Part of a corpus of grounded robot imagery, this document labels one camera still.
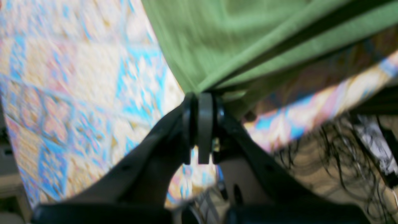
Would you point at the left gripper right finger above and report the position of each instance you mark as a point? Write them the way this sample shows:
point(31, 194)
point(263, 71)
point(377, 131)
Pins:
point(260, 191)

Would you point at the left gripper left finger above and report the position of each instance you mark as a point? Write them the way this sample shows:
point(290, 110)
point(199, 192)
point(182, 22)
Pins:
point(134, 191)

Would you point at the green t-shirt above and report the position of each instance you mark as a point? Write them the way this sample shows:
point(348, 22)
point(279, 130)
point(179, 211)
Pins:
point(255, 46)

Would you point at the patterned tablecloth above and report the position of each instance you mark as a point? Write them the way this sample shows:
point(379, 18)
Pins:
point(83, 82)

